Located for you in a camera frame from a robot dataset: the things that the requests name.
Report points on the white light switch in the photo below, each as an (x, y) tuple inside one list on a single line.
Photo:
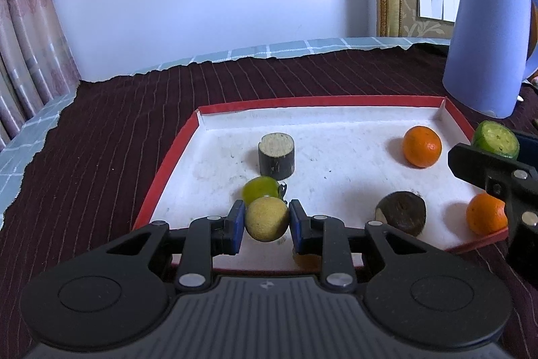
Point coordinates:
[(437, 4)]

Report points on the tan round fruit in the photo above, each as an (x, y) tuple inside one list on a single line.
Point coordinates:
[(267, 218)]

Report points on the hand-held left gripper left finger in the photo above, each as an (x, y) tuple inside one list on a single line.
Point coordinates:
[(235, 228)]

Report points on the dark brown water chestnut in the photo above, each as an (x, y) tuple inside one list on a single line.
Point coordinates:
[(403, 212)]

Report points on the red cardboard tray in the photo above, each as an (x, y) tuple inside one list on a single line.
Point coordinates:
[(344, 157)]

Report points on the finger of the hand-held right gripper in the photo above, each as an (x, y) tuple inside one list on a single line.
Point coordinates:
[(528, 147), (475, 165)]

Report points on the dark sugarcane piece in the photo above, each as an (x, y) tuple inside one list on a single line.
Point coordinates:
[(276, 161)]

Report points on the maroon striped cloth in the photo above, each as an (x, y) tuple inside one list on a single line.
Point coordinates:
[(126, 123)]

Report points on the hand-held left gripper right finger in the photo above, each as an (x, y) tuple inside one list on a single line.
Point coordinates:
[(296, 228)]

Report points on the orange mandarin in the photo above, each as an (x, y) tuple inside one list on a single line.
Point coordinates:
[(483, 216), (421, 147), (309, 260)]

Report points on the green tomato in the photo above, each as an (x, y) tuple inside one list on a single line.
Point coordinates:
[(258, 186)]

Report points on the pink patterned curtain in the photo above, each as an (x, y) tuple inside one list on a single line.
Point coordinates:
[(21, 27)]

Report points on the cut green fruit piece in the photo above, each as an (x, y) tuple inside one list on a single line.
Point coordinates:
[(494, 138)]

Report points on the blue electric kettle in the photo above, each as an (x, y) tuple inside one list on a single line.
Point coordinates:
[(487, 48)]

